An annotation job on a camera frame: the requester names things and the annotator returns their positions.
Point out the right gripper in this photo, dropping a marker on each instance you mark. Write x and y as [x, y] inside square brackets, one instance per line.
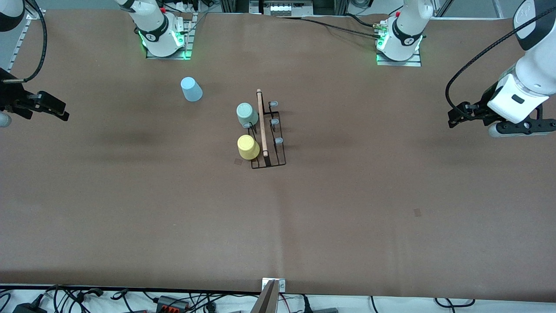
[12, 99]

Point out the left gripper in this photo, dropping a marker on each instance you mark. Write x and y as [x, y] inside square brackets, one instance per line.
[483, 105]

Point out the mint green plastic cup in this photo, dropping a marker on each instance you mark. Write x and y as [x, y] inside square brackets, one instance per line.
[247, 114]

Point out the yellow plastic cup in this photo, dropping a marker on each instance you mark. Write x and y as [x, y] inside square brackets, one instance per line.
[248, 148]

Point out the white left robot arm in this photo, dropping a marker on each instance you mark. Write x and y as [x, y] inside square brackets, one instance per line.
[408, 26]

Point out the light blue plastic cup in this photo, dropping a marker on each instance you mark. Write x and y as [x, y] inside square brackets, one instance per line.
[191, 89]

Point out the white power strip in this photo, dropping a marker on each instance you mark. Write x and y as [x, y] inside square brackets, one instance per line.
[186, 5]

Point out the black power adapter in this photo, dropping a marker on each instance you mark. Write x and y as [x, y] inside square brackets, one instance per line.
[28, 309]

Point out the grey electronics box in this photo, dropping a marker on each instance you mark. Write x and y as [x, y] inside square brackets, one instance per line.
[286, 8]

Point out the black orange connector box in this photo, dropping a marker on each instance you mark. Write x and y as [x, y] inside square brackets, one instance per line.
[171, 302]

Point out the grey stand beam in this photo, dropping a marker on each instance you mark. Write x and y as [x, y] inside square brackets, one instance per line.
[267, 302]

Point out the aluminium rail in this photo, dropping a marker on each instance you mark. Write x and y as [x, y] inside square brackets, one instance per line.
[24, 39]

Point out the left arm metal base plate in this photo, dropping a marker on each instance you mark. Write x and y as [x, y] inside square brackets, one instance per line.
[415, 62]

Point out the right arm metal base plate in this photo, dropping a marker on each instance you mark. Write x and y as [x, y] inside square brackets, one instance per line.
[187, 43]

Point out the aluminium frame post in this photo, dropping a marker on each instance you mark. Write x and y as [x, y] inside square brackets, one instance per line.
[234, 6]

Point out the silver bracket plate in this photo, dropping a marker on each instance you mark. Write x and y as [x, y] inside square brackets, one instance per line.
[282, 285]

